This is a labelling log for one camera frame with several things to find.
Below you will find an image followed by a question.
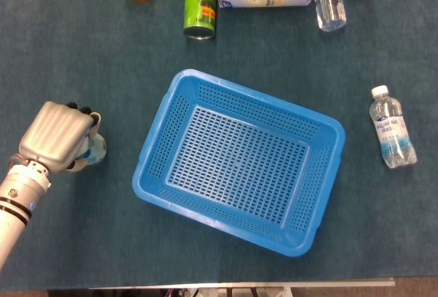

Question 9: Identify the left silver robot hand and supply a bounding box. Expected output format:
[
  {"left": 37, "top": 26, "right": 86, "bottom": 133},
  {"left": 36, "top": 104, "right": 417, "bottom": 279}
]
[{"left": 18, "top": 101, "right": 103, "bottom": 175}]

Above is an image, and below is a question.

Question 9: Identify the milky drink bottle white cap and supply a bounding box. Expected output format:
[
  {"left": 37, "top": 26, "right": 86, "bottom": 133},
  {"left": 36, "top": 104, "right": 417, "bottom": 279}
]
[{"left": 73, "top": 132, "right": 107, "bottom": 166}]

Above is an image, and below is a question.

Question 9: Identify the small Aquafina water bottle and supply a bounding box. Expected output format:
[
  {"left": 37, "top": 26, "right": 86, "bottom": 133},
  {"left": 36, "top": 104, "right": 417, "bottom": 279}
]
[{"left": 368, "top": 84, "right": 418, "bottom": 170}]

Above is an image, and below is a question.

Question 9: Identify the blue perforated plastic basket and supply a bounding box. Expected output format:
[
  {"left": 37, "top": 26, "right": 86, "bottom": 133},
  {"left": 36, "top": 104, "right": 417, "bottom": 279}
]
[{"left": 131, "top": 68, "right": 346, "bottom": 257}]

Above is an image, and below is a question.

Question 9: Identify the teal felt table cloth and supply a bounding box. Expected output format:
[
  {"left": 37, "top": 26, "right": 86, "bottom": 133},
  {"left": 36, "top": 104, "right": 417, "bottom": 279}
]
[{"left": 0, "top": 0, "right": 438, "bottom": 291}]

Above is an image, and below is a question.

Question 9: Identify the green Pringles can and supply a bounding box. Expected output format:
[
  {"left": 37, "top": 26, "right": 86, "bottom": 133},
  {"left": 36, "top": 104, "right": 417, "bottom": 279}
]
[{"left": 183, "top": 0, "right": 218, "bottom": 40}]

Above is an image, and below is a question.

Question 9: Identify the clear unlabelled plastic bottle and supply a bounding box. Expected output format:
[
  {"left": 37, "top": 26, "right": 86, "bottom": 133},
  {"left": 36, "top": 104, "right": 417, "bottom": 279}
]
[{"left": 313, "top": 0, "right": 347, "bottom": 32}]

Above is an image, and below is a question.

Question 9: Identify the dark robot base frame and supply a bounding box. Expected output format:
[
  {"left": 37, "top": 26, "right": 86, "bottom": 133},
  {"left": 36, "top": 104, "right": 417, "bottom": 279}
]
[{"left": 47, "top": 287, "right": 294, "bottom": 297}]

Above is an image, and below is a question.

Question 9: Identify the aluminium table edge rail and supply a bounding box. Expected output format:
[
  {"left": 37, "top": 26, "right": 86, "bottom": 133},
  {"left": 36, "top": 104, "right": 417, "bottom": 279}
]
[{"left": 88, "top": 278, "right": 396, "bottom": 289}]

